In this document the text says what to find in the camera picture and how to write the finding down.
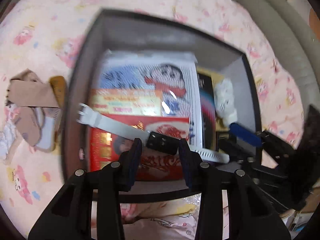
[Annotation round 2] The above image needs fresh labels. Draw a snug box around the white plush toy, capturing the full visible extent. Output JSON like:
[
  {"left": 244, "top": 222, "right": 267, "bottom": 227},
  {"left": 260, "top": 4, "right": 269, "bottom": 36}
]
[{"left": 214, "top": 78, "right": 238, "bottom": 127}]

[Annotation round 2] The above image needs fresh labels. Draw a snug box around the grey padded headboard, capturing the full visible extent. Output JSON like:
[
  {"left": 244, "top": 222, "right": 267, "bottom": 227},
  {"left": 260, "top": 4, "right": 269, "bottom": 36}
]
[{"left": 234, "top": 0, "right": 320, "bottom": 111}]

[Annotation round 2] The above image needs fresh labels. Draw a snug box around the white strap smartwatch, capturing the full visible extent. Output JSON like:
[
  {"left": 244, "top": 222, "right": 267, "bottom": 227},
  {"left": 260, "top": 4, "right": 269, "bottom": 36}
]
[{"left": 76, "top": 102, "right": 230, "bottom": 164}]

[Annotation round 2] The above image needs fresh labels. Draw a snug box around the pink cartoon bed quilt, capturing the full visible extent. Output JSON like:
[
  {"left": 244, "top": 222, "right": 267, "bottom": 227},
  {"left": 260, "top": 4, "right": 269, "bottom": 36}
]
[{"left": 0, "top": 0, "right": 306, "bottom": 240}]

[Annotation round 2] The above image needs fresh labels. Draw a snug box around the brown wooden comb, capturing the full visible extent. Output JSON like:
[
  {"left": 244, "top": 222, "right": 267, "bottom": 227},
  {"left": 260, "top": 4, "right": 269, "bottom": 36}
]
[{"left": 49, "top": 76, "right": 67, "bottom": 108}]

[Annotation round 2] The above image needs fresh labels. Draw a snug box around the black yellow book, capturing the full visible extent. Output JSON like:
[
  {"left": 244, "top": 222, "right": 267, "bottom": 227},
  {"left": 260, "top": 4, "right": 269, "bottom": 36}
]
[{"left": 196, "top": 66, "right": 228, "bottom": 150}]

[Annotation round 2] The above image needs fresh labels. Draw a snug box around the orange yellow sticker sheet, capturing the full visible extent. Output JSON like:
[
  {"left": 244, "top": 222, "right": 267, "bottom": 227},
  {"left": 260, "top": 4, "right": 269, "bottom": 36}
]
[{"left": 89, "top": 88, "right": 163, "bottom": 116}]

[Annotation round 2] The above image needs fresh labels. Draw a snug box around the beige garment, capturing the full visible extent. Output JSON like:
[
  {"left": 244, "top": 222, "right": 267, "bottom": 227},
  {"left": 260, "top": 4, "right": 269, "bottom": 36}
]
[{"left": 7, "top": 69, "right": 62, "bottom": 152}]

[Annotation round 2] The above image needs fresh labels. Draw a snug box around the Shin-chan bead art pack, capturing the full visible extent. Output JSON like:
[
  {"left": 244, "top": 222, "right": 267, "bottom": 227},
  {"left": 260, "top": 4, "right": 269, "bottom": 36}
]
[{"left": 92, "top": 50, "right": 202, "bottom": 147}]

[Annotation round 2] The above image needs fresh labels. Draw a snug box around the red gold packet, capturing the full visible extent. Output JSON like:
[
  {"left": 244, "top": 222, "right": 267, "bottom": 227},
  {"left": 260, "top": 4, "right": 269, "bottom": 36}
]
[{"left": 88, "top": 113, "right": 190, "bottom": 182}]

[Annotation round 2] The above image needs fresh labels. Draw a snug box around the black grey storage box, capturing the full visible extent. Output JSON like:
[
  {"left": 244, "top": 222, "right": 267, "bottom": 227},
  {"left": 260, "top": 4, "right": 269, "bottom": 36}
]
[{"left": 61, "top": 9, "right": 261, "bottom": 203}]

